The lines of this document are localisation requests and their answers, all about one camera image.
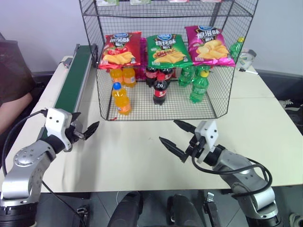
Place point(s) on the black and white marker pen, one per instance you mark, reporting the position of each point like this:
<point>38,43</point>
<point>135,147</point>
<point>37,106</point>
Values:
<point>247,71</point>

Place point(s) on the grey shoe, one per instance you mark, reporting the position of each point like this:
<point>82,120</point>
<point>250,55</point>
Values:
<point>296,220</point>

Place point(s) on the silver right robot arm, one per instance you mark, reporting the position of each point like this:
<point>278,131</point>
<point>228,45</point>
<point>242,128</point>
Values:
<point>246,182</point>

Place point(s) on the green potato chips bag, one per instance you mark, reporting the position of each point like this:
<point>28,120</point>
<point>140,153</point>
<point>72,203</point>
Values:
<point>166,50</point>

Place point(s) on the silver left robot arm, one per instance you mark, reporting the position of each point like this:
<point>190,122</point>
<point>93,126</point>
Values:
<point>26,170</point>

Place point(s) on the black patterned floor mat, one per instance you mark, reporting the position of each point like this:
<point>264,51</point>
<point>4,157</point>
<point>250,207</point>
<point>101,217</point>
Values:
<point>290,106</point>

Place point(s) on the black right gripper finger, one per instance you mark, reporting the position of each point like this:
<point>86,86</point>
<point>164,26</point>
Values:
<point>187,126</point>
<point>172,147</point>

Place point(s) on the cola bottle red cap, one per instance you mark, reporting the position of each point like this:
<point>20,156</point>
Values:
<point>160,91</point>

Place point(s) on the green snack pack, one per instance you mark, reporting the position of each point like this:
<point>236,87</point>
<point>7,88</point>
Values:
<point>140,1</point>
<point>111,2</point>

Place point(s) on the orange soda bottle blue cap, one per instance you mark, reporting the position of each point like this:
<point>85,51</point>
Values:
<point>121,100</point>

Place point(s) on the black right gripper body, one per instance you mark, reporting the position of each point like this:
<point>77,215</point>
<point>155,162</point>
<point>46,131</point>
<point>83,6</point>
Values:
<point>195,145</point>

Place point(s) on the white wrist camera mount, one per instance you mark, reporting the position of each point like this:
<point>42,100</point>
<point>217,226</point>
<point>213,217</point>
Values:
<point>56,123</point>
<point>209,134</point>

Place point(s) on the magenta snack bag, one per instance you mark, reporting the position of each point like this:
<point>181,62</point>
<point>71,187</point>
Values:
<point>142,59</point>

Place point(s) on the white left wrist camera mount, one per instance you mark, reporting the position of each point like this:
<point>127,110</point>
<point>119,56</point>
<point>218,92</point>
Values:
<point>56,123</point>

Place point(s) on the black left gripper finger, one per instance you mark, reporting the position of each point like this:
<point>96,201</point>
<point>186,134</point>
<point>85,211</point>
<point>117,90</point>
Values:
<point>76,116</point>
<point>91,130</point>

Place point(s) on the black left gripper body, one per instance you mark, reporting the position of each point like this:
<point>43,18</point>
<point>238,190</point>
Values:
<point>73,132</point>

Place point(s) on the green soda bottle yellow cap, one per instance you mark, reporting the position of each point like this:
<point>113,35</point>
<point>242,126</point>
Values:
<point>236,49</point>
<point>199,88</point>

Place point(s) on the green conveyor belt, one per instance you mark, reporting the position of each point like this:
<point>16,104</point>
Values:
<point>71,80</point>

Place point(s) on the pink snack pack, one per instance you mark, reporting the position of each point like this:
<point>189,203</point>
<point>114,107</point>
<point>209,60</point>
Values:
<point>211,1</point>
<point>176,1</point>

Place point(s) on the pink potato chips bag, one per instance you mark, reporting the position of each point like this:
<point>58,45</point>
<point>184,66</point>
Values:
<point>209,46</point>

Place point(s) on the person in dark clothing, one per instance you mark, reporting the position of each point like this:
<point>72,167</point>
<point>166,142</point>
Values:
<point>11,78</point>

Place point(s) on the black table clamp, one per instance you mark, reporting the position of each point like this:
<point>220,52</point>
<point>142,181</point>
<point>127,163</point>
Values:
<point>81,211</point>
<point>211,208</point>

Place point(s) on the red potato chips bag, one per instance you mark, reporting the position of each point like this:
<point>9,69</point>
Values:
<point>119,50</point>

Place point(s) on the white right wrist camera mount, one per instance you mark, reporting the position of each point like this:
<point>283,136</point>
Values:
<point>209,134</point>

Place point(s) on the dark rounded shape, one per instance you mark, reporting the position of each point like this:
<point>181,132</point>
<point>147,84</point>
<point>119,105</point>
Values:
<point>184,210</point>
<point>126,210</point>

